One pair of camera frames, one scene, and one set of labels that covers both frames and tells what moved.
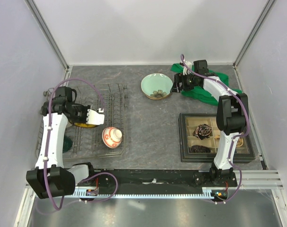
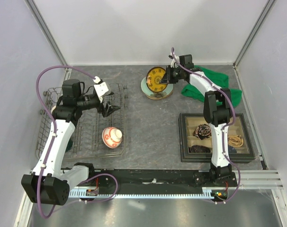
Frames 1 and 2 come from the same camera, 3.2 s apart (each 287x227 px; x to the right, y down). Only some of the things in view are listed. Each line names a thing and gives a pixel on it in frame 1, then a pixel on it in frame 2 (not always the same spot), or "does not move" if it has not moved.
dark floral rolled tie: (202, 131) does not move
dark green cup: (67, 144) does not move
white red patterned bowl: (112, 137) does not move
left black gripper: (85, 108) -> (108, 109)
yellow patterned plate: (85, 125) -> (154, 76)
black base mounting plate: (155, 181) does not move
